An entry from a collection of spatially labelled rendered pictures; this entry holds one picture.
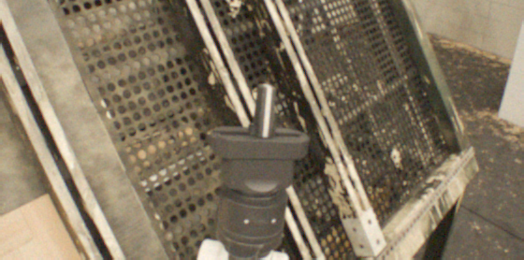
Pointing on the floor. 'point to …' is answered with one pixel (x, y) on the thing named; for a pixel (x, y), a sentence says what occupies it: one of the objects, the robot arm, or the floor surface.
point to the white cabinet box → (515, 87)
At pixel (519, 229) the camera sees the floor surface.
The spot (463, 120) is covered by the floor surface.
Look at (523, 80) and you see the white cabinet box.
